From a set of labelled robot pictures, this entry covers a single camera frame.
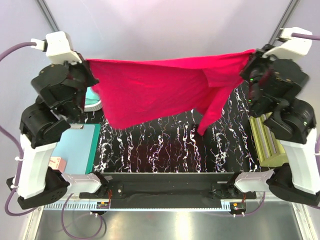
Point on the green cutting mat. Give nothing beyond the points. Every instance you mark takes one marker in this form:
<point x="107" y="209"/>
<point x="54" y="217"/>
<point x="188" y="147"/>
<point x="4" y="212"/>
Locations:
<point x="93" y="148"/>

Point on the light blue clipboard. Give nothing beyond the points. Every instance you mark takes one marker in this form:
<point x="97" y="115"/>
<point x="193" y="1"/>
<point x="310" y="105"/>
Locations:
<point x="74" y="148"/>

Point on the pink t shirt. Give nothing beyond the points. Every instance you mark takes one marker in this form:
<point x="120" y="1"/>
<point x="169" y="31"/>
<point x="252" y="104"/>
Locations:
<point x="135" y="92"/>

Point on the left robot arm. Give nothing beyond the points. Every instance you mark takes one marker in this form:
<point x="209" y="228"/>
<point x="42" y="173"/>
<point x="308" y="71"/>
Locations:
<point x="61" y="89"/>

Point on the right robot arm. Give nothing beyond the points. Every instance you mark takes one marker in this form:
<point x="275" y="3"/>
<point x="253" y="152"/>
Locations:
<point x="275" y="79"/>

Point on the white laundry basket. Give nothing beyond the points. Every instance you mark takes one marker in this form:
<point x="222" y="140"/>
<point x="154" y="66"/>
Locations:
<point x="94" y="107"/>

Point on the yellow green drawer box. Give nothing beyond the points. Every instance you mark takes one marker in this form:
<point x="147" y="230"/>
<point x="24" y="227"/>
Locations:
<point x="269" y="150"/>

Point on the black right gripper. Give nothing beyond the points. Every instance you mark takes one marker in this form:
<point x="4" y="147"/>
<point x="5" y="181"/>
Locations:
<point x="266" y="54"/>

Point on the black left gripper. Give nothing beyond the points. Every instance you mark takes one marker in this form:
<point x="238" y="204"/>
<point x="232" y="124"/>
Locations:
<point x="85" y="75"/>

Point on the turquoise t shirt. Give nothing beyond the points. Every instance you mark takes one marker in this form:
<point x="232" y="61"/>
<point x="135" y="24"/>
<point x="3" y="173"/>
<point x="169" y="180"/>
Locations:
<point x="91" y="98"/>

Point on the pink numbered block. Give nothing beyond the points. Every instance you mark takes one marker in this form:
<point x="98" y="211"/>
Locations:
<point x="57" y="163"/>

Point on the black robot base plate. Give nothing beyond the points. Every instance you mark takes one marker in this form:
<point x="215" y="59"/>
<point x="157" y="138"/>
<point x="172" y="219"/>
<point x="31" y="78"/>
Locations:
<point x="168" y="191"/>

